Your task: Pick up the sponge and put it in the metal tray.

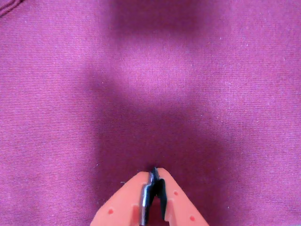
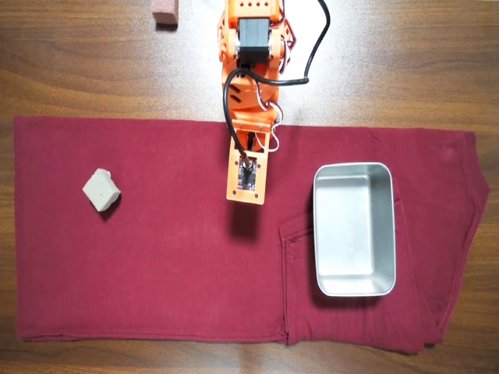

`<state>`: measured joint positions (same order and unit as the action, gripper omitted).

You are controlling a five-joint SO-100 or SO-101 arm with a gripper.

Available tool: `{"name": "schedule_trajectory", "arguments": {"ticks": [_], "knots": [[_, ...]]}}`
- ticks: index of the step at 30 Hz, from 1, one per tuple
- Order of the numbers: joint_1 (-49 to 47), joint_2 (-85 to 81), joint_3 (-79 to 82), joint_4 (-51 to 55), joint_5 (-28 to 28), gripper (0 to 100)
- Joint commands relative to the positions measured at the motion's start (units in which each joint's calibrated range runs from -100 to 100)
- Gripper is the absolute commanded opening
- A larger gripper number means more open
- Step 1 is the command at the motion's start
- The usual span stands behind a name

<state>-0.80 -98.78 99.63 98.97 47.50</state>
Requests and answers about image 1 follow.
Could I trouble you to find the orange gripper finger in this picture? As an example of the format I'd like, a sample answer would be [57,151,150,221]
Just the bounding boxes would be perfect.
[90,167,158,226]
[154,168,210,226]

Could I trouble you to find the dark red cloth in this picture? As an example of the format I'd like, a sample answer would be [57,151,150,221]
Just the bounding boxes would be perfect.
[0,0,301,226]

